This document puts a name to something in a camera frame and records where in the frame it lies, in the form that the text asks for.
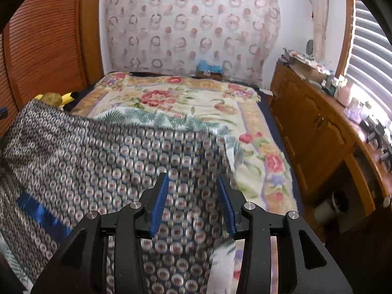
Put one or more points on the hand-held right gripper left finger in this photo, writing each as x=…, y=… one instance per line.
x=159, y=205

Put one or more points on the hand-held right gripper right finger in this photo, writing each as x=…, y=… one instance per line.
x=226, y=208

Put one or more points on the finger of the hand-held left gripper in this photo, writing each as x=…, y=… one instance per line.
x=3, y=110

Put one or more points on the circle-patterned shirt with blue collar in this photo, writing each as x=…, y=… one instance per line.
x=107, y=165

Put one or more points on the brown plush toy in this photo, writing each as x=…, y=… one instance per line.
x=52, y=98

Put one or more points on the yellow plush toy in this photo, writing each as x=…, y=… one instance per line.
x=68, y=96

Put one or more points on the wooden louvred wardrobe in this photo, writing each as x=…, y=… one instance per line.
x=46, y=36

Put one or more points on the white leaf-print sheet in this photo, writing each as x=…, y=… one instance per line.
x=147, y=118

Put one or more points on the white waste bin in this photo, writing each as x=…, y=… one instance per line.
x=326, y=209

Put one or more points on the floral blanket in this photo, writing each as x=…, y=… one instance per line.
x=171, y=95

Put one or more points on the long wooden cabinet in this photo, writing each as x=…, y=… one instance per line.
x=306, y=107

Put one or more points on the blue cloth bundle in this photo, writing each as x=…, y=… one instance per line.
x=209, y=67

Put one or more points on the cardboard box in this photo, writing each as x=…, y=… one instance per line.
x=309, y=73

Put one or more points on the white and purple container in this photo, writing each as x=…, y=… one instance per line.
x=355, y=110

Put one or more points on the pink container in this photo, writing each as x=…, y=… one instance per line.
x=344, y=93

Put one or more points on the small black tripod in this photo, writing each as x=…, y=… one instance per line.
x=376, y=131

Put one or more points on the floral cloth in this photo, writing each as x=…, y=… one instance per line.
x=303, y=56

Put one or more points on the bundled cream curtain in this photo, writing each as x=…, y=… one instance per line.
x=320, y=21

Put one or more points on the grey window blind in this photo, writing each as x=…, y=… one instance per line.
x=370, y=52

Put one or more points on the wooden window frame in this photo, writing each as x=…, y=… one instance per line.
x=346, y=36

